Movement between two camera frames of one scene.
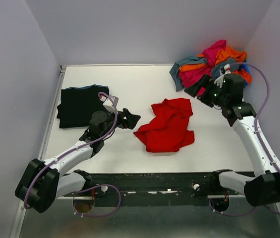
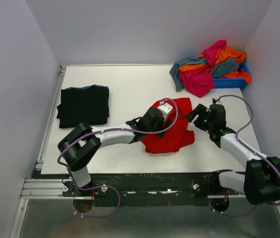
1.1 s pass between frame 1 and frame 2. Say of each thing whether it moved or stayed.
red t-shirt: stayed
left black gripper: moved
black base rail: stayed
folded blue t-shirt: stayed
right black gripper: moved
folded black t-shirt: stayed
